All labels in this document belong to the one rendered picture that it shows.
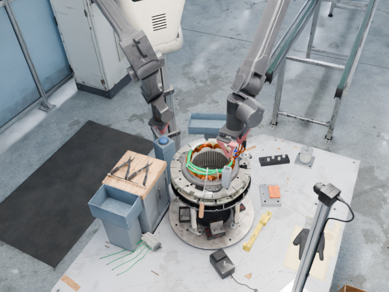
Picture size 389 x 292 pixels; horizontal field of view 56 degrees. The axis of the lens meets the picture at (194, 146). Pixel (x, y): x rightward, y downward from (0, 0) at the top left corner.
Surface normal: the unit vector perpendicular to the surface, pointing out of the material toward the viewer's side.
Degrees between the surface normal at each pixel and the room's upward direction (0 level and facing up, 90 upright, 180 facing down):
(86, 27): 90
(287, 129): 0
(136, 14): 90
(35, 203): 0
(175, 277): 0
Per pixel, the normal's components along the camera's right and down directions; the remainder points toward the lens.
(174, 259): -0.04, -0.73
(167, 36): 0.44, 0.60
